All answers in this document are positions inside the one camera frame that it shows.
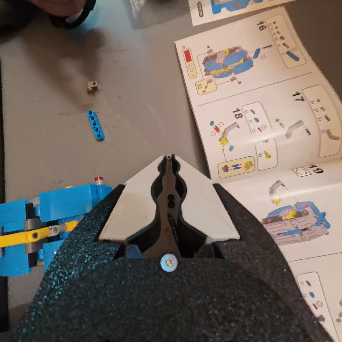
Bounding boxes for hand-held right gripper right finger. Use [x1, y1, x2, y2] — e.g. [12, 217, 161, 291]
[172, 154, 240, 254]

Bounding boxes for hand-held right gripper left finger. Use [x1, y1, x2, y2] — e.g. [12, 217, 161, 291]
[98, 155, 165, 253]

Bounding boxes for grey desk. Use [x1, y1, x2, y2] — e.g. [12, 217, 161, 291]
[0, 0, 342, 332]

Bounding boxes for person's left hand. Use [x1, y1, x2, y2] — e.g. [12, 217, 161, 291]
[29, 0, 89, 17]

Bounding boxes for blue toy car model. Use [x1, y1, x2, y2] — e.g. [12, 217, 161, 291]
[0, 176, 114, 277]

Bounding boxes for clear bubble wrap bag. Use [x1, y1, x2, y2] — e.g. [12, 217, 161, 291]
[129, 0, 191, 29]

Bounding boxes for blue beam brick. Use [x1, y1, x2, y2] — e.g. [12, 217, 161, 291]
[87, 110, 106, 141]

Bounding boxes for white instruction booklet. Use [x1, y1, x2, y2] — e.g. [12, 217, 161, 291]
[174, 7, 342, 341]

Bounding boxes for blue sticker sheet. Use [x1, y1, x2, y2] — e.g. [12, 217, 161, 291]
[188, 0, 296, 27]

